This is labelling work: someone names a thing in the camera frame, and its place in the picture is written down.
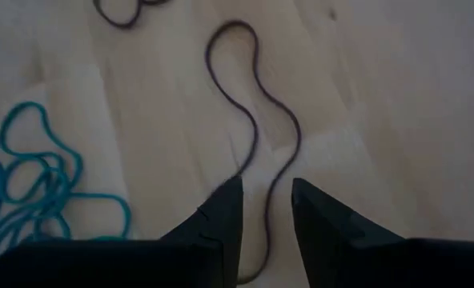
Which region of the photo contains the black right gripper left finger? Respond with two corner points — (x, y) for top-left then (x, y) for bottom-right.
(0, 174), (245, 288)

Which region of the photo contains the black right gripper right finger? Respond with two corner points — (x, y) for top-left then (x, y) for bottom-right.
(291, 178), (474, 288)

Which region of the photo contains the dark brown rubber band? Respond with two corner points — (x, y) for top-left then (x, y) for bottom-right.
(203, 19), (303, 286)
(92, 0), (170, 30)

